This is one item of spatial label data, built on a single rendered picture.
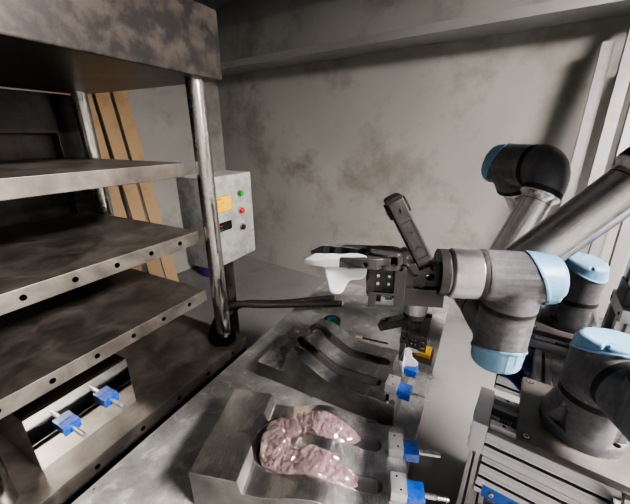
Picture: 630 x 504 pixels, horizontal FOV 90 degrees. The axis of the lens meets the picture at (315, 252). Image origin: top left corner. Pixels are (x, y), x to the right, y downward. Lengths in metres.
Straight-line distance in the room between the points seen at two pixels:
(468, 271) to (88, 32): 0.93
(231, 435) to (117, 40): 1.01
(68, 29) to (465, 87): 2.62
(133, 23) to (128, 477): 1.15
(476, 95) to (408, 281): 2.60
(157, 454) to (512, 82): 2.97
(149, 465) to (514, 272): 0.99
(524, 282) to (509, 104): 2.53
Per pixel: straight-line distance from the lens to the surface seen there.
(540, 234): 0.67
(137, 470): 1.12
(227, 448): 0.94
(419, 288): 0.50
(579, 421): 0.89
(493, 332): 0.55
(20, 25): 0.94
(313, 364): 1.11
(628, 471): 0.93
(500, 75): 3.01
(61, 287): 1.07
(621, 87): 2.72
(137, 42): 1.06
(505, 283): 0.51
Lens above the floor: 1.63
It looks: 20 degrees down
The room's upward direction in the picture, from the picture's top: straight up
